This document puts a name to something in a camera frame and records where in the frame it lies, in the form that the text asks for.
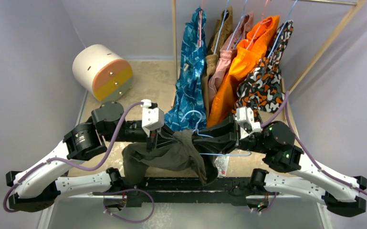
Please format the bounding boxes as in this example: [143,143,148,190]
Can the brown shorts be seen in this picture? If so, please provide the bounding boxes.
[201,6,233,118]

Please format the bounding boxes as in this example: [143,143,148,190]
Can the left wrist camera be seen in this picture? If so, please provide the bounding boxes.
[141,99,165,137]

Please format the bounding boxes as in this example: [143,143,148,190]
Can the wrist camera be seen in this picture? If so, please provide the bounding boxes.
[235,106,262,133]
[141,99,165,137]

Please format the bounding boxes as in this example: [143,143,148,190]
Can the wooden clothes rack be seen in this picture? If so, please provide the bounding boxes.
[170,0,367,127]

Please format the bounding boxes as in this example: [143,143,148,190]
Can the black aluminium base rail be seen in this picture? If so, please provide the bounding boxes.
[45,175,301,209]

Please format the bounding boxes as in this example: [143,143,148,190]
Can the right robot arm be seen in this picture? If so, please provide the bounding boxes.
[192,115,367,217]

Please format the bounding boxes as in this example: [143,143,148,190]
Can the pink shorts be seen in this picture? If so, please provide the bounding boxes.
[208,11,254,106]

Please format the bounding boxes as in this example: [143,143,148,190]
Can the blue hanger of brown shorts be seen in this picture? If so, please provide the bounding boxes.
[213,0,230,54]

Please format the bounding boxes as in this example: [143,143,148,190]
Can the white printed tag card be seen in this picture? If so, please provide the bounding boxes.
[214,156,230,177]

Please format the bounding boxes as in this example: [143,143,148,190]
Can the pink hanger of orange shorts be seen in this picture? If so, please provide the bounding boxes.
[246,0,269,50]

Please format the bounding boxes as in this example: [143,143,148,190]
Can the blue hanger of camouflage shorts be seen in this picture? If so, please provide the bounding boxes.
[267,0,298,58]

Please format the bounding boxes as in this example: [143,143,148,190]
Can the round pastel drawer box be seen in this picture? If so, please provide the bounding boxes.
[72,44,133,103]

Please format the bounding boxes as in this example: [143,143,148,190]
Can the light blue hanger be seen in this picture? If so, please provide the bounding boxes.
[181,110,252,157]

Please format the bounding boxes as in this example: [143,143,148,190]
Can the blue patterned shorts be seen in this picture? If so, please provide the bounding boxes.
[165,7,207,131]

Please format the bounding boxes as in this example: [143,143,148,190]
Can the camouflage orange black shorts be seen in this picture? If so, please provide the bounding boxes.
[234,20,294,123]

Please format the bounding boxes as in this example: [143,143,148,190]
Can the olive green shorts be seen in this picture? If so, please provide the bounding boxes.
[122,130,219,185]

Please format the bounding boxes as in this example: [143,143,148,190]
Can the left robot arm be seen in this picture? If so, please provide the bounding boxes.
[3,99,164,213]

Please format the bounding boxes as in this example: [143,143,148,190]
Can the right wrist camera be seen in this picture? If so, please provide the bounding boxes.
[235,106,262,133]

